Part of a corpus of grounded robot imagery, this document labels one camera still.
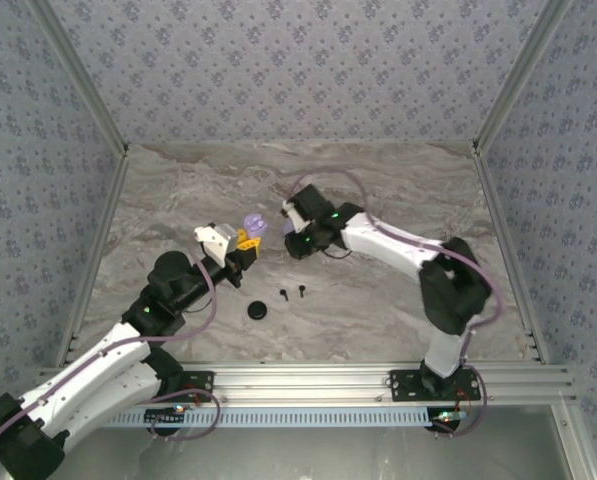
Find white slotted cable duct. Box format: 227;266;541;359
100;405;438;430

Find aluminium side rail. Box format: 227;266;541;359
472;147;550;365
55;147;132;369

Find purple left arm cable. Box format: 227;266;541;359
0;257;223;461

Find small black controller board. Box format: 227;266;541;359
145;407;187;432
430;407;467;434

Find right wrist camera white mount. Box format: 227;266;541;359
279;197;310;235

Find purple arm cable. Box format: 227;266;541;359
0;257;223;461
285;167;504;440

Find aluminium corner post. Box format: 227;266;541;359
25;0;130;156
472;0;578;154

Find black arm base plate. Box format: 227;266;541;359
388;369;482;404
123;370;215;404

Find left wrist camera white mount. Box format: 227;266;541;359
192;221;240;270

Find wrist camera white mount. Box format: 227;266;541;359
192;221;240;270
279;197;310;235

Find brushed metal panel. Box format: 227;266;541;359
0;404;597;480

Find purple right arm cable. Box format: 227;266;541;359
285;167;504;440

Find aluminium front beam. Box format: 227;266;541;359
31;362;578;407

